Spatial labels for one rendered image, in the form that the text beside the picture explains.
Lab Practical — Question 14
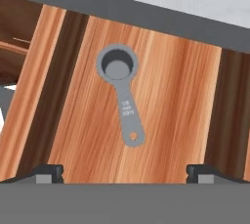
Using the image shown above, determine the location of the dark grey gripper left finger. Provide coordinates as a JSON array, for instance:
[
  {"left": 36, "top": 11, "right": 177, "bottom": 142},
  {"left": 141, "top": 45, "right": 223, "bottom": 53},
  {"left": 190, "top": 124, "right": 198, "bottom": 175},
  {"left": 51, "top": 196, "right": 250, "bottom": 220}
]
[{"left": 0, "top": 163, "right": 65, "bottom": 185}]

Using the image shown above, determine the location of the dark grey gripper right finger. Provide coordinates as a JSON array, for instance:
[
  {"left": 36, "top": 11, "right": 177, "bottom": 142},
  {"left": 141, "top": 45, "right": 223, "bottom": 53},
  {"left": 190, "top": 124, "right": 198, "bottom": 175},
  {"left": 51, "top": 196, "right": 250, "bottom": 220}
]
[{"left": 186, "top": 163, "right": 250, "bottom": 185}]

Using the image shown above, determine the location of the open wooden drawer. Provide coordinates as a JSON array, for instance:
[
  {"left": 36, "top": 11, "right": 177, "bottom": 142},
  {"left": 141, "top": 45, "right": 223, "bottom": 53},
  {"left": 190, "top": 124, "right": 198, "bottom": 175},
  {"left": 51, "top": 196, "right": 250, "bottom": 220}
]
[{"left": 0, "top": 4, "right": 250, "bottom": 185}]

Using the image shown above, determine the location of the grey measuring cup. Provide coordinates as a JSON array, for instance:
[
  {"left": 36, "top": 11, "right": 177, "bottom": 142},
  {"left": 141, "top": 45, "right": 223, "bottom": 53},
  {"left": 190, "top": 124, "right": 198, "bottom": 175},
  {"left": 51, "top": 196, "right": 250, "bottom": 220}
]
[{"left": 95, "top": 42, "right": 146, "bottom": 149}]

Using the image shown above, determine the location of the brown wooden cupboard front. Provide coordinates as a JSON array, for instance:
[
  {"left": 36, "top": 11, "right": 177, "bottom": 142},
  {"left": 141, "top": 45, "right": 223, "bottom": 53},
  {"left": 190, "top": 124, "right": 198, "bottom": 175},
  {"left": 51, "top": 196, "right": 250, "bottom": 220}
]
[{"left": 0, "top": 0, "right": 45, "bottom": 86}]

